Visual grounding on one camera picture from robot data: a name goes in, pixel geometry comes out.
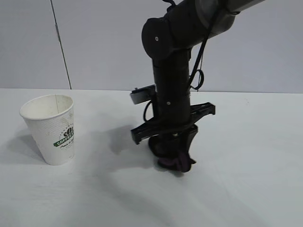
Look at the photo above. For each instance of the white paper coffee cup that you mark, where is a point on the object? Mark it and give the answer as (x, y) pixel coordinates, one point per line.
(52, 132)

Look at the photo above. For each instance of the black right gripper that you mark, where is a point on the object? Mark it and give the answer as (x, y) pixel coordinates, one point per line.
(172, 113)

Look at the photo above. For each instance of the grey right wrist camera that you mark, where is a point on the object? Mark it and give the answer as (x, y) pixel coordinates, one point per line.
(142, 95)

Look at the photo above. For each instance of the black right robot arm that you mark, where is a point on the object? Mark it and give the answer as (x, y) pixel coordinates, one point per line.
(170, 35)

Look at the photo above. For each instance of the black purple cloth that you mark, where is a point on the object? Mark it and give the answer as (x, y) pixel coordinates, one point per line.
(170, 163)

